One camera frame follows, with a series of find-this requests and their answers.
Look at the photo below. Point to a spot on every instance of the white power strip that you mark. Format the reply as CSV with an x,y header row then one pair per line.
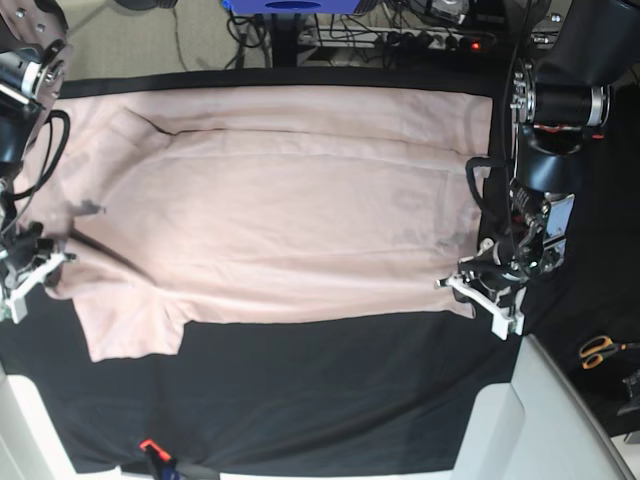
x,y
439,39

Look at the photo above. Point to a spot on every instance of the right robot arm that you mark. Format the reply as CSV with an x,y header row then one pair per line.
x,y
34,56

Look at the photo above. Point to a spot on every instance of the pink T-shirt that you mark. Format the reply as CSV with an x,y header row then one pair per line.
x,y
259,205

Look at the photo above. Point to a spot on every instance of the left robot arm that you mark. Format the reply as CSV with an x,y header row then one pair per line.
x,y
560,103

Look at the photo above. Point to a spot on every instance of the orange handled scissors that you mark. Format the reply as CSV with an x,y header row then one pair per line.
x,y
595,351

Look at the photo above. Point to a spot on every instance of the orange black clamp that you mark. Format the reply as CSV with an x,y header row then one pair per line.
x,y
157,459

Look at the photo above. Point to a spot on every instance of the blue plastic box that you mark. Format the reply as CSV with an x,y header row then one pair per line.
x,y
249,7

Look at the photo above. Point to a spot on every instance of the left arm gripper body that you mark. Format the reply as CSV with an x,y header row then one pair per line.
x,y
533,246

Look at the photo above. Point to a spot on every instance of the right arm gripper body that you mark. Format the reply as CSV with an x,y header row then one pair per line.
x,y
26,251

